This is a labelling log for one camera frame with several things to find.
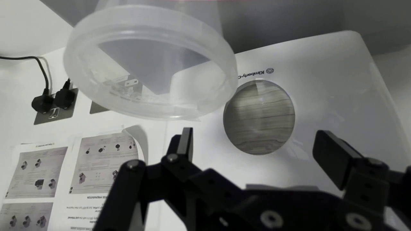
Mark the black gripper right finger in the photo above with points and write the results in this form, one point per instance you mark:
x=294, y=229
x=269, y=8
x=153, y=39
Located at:
x=338, y=158

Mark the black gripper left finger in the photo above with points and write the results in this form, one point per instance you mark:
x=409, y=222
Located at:
x=171, y=193

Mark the colourless plastic cup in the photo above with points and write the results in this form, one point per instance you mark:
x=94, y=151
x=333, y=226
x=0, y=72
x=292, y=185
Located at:
x=149, y=26

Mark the white paper towel dispenser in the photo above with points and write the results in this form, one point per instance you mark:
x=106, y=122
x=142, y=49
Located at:
x=334, y=85

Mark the white instruction sheet with photos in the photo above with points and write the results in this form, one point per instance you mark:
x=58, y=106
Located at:
x=36, y=171
x=103, y=162

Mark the black power plug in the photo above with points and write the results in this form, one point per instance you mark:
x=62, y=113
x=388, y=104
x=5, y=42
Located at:
x=43, y=103
x=65, y=98

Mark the steel double wall socket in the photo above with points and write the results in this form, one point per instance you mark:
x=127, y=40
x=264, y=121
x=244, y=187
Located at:
x=56, y=116
x=99, y=108

